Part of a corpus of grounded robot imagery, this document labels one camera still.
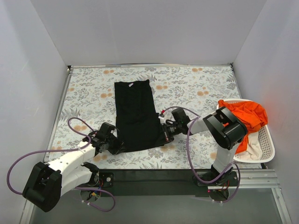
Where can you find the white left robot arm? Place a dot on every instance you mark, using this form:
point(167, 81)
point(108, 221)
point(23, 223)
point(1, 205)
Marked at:
point(49, 181)

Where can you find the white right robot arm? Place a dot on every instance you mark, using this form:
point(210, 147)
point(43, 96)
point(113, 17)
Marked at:
point(227, 130)

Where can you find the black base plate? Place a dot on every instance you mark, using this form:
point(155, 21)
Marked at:
point(155, 182)

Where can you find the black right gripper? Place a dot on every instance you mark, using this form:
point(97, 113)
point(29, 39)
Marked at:
point(166, 133)

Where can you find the floral patterned table mat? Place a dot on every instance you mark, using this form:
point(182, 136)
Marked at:
point(90, 101)

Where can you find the white laundry basket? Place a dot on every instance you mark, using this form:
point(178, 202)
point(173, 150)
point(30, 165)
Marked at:
point(264, 138)

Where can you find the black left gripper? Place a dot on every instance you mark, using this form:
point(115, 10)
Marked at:
point(114, 144)

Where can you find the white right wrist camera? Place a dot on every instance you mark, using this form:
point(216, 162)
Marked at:
point(162, 116)

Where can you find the aluminium frame rail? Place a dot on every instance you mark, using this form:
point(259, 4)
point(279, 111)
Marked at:
point(254, 179)

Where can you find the black t shirt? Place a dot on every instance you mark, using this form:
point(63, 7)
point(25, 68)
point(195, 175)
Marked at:
point(136, 117)

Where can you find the orange t shirt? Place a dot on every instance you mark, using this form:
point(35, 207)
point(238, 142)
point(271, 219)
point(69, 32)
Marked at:
point(251, 114)

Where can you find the cream t shirt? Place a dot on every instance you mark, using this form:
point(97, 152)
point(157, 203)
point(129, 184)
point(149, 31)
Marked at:
point(254, 151)

